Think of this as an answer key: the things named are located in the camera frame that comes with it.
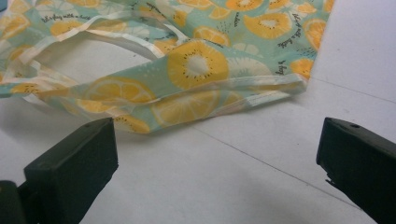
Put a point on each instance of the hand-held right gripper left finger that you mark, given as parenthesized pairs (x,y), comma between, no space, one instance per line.
(71,165)

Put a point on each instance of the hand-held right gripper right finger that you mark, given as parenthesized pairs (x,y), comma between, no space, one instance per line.
(358,161)

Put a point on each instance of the fruit print tote bag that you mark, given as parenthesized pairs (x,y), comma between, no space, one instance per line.
(196,65)

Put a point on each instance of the white table mat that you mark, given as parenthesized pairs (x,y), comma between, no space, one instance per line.
(218,186)

